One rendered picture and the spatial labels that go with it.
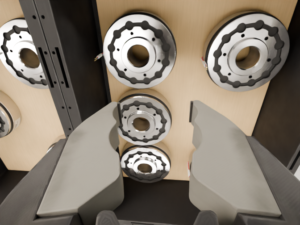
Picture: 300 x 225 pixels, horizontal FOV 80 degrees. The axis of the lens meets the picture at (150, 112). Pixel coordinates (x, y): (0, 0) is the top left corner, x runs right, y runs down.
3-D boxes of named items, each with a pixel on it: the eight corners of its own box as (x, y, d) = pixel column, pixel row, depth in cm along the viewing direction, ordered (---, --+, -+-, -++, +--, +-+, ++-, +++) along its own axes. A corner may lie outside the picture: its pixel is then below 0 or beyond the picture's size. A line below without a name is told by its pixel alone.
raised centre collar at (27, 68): (10, 38, 25) (6, 39, 25) (43, 41, 25) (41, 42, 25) (21, 72, 28) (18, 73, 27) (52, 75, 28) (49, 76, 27)
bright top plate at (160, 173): (118, 144, 35) (118, 146, 34) (171, 147, 34) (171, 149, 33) (122, 178, 40) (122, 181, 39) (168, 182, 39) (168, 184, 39)
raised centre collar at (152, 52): (119, 36, 24) (118, 37, 23) (156, 35, 23) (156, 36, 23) (123, 72, 26) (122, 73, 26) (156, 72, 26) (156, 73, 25)
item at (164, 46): (98, 14, 23) (96, 14, 23) (177, 12, 22) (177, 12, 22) (109, 86, 28) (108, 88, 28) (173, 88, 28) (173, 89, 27)
